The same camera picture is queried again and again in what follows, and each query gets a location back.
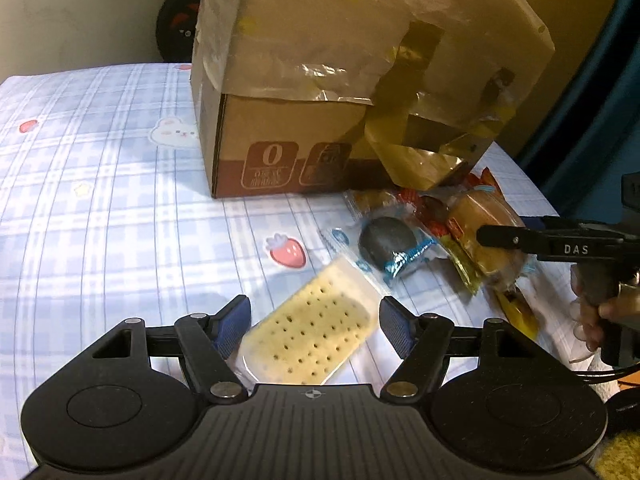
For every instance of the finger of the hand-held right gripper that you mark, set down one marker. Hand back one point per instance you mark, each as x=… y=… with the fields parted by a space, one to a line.
x=505 y=240

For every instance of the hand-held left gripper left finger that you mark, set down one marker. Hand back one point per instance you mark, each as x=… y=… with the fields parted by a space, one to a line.
x=232 y=327

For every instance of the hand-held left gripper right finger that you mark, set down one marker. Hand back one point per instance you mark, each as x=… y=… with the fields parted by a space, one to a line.
x=395 y=327

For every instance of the clear bun packet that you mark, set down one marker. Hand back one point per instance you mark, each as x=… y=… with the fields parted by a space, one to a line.
x=485 y=215

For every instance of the clear cracker packet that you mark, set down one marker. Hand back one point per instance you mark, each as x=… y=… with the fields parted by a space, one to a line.
x=300 y=325

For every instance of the brown cardboard box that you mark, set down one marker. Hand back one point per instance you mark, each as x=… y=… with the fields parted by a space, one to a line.
x=260 y=125

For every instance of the person's right hand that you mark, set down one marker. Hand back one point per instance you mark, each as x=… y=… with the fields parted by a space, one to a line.
x=590 y=325

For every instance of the yellow green snack packet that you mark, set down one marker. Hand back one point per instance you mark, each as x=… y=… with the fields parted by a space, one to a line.
x=462 y=267

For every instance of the orange red snack packet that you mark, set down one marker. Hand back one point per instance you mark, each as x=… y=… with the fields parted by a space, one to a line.
x=482 y=182

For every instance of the dark round cake packet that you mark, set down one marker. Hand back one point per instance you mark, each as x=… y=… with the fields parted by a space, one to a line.
x=387 y=242

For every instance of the clear packet with orange snack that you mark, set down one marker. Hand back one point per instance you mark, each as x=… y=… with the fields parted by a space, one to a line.
x=380 y=200

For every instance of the yellow fuzzy cloth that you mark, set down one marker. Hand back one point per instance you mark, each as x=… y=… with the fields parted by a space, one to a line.
x=620 y=457

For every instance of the wooden door panel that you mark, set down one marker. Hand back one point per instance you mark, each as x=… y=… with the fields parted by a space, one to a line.
x=565 y=0

